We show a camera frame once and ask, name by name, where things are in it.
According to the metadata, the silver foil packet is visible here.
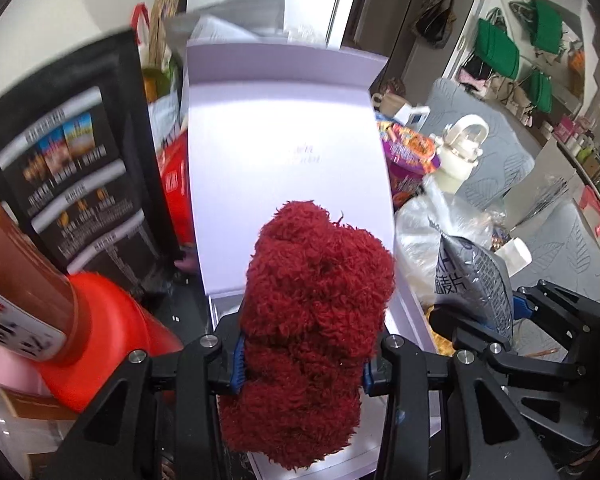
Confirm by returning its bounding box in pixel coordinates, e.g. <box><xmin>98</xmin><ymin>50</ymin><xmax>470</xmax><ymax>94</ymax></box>
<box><xmin>434</xmin><ymin>231</ymin><xmax>514</xmax><ymax>344</ymax></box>

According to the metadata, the red fuzzy soft object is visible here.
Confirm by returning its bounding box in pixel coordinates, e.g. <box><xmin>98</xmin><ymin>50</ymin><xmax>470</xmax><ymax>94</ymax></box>
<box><xmin>219</xmin><ymin>202</ymin><xmax>394</xmax><ymax>469</ymax></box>

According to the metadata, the near grey leaf cushion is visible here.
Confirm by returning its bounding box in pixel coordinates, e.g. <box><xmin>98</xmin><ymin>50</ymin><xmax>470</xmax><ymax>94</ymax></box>
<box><xmin>510</xmin><ymin>200</ymin><xmax>600</xmax><ymax>362</ymax></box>

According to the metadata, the grey leaf cushion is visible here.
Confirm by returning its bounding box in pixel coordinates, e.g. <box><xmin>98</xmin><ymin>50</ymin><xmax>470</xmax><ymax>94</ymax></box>
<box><xmin>422</xmin><ymin>78</ymin><xmax>534</xmax><ymax>209</ymax></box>
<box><xmin>510</xmin><ymin>200</ymin><xmax>600</xmax><ymax>362</ymax></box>

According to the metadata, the packaged waffle snack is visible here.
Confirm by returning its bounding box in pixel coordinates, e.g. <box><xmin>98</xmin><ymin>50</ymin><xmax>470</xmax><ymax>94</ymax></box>
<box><xmin>424</xmin><ymin>303</ymin><xmax>456</xmax><ymax>359</ymax></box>

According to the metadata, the clear bag of food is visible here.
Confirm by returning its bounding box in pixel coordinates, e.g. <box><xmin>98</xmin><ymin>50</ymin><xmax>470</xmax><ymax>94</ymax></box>
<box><xmin>393</xmin><ymin>179</ymin><xmax>496</xmax><ymax>309</ymax></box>

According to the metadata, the red plastic bottle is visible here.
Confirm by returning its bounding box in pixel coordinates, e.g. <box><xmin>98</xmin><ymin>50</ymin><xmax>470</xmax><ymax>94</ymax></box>
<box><xmin>36</xmin><ymin>272</ymin><xmax>183</xmax><ymax>413</ymax></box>

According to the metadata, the far grey leaf cushion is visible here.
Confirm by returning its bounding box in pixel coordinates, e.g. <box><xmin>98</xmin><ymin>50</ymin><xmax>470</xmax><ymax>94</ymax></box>
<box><xmin>422</xmin><ymin>78</ymin><xmax>534</xmax><ymax>209</ymax></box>

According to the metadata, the cream white kettle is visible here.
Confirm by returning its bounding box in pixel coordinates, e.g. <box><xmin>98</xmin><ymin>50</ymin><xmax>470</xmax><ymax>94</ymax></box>
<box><xmin>429</xmin><ymin>114</ymin><xmax>489</xmax><ymax>194</ymax></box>

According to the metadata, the purple instant noodle bowl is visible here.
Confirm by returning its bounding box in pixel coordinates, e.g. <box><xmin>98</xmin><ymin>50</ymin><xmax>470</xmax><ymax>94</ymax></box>
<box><xmin>377</xmin><ymin>119</ymin><xmax>440</xmax><ymax>196</ymax></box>

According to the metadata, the brown labelled spice jar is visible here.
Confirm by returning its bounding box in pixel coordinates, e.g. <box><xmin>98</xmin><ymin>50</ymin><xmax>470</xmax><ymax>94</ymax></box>
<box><xmin>0</xmin><ymin>203</ymin><xmax>79</xmax><ymax>362</ymax></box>

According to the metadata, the lavender gift box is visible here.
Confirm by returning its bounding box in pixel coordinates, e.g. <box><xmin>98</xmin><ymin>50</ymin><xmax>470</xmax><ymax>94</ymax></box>
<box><xmin>184</xmin><ymin>41</ymin><xmax>444</xmax><ymax>480</ymax></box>

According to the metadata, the green tote bag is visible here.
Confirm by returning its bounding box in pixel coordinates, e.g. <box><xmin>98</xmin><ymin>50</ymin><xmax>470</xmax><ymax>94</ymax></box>
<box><xmin>475</xmin><ymin>18</ymin><xmax>520</xmax><ymax>79</ymax></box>

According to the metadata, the black printed brochure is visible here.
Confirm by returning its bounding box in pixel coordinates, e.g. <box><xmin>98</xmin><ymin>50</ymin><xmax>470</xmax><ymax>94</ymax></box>
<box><xmin>0</xmin><ymin>29</ymin><xmax>180</xmax><ymax>297</ymax></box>

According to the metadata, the brown entrance door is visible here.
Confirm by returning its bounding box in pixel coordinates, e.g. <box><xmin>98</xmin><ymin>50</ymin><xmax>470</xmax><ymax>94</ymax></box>
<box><xmin>341</xmin><ymin>0</ymin><xmax>382</xmax><ymax>51</ymax></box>

